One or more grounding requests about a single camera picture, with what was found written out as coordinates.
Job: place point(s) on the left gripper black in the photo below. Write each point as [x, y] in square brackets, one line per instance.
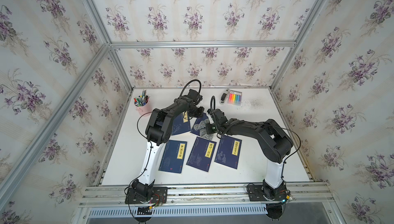
[198, 114]

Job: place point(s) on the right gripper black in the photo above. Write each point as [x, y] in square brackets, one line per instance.
[208, 127]

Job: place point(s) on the blue book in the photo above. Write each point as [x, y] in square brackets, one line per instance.
[173, 157]
[228, 152]
[193, 131]
[201, 154]
[181, 124]

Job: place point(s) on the grey striped cleaning cloth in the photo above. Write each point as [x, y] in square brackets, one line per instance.
[202, 130]

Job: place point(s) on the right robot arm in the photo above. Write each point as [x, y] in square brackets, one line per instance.
[274, 142]

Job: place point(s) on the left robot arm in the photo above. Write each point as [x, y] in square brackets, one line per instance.
[158, 133]

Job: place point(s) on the grey black stapler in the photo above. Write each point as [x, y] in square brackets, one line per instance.
[224, 96]

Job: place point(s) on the clear box of highlighters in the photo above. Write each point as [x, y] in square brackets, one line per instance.
[234, 98]

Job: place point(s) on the pink pen cup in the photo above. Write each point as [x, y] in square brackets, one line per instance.
[142, 103]

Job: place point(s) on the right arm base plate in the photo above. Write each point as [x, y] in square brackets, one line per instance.
[265, 192]

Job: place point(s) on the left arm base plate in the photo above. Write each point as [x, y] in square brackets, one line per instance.
[151, 195]

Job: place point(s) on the aluminium rail frame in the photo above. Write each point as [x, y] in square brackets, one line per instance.
[202, 200]

